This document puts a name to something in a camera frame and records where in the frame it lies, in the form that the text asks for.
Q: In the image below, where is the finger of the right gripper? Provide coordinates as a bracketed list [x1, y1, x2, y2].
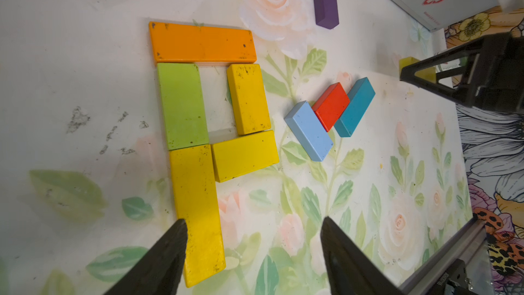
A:
[404, 42, 487, 107]

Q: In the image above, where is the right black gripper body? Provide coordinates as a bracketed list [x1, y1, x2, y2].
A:
[463, 33, 523, 113]

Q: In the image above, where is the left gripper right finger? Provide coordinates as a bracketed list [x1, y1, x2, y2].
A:
[320, 217, 402, 295]

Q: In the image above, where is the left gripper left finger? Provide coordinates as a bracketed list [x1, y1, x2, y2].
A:
[106, 219, 188, 294]

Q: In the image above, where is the teal block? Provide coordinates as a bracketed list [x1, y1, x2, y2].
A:
[334, 77, 375, 138]

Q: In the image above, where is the long yellow block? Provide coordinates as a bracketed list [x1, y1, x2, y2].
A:
[169, 145, 226, 288]

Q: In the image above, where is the red block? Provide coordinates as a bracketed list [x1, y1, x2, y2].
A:
[312, 83, 350, 132]

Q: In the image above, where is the purple block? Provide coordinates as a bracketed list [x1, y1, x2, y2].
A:
[313, 0, 339, 30]

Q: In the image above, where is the yellow block crosswise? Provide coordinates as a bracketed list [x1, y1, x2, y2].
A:
[211, 130, 280, 182]

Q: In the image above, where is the green block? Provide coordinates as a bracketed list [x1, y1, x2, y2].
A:
[157, 63, 209, 150]

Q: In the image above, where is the short yellow block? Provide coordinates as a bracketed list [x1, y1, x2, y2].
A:
[227, 64, 271, 136]

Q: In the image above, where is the orange long block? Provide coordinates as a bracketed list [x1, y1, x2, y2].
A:
[149, 21, 257, 64]

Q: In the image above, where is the yellow-green block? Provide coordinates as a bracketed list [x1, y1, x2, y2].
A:
[398, 57, 437, 83]

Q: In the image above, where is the light blue block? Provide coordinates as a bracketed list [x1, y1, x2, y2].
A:
[284, 101, 333, 162]

